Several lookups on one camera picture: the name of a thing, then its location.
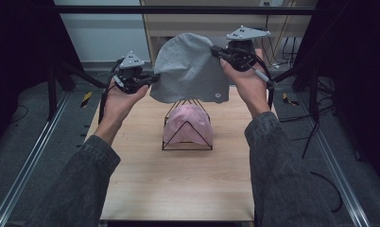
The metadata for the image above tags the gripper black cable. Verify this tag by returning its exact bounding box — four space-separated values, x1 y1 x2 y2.
250 56 278 111
97 58 126 126

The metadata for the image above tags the black curtain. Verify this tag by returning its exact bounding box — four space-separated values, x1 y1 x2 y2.
0 0 85 154
291 0 380 185

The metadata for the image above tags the bundle of hanging cables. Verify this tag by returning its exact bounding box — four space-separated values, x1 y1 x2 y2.
262 1 299 69

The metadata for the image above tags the black floor cable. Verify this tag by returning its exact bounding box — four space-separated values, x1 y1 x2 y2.
309 171 344 214

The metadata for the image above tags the yellow black floor marker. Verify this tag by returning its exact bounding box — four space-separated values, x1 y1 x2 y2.
282 92 300 107
79 91 94 109

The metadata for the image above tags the black wire rack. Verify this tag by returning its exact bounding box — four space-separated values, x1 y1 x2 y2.
161 98 215 151

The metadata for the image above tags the gray beanie hat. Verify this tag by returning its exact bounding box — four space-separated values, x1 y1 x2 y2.
149 32 231 105

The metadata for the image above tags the black horizontal frame bar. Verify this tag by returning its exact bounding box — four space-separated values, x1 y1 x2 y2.
53 5 319 16

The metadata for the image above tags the aluminium floor rail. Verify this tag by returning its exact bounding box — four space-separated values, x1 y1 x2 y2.
0 91 73 227
295 92 372 227

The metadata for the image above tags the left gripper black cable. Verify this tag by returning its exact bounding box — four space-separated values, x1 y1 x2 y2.
97 58 126 126

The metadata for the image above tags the person's left hand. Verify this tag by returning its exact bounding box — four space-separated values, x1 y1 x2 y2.
96 82 150 140

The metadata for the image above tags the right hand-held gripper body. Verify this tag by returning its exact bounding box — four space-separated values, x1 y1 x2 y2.
225 26 271 73

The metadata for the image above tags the person's right hand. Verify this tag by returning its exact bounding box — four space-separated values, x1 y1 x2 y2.
219 47 275 120

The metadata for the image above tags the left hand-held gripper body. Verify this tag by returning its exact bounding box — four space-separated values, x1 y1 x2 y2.
112 50 152 96

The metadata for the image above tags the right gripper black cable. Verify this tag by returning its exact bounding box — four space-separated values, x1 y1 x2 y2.
250 56 278 111

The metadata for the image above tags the pink hat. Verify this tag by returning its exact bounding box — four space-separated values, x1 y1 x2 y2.
163 103 215 147

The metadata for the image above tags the black metal stand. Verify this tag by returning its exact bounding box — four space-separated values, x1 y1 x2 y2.
46 58 108 122
272 60 337 160

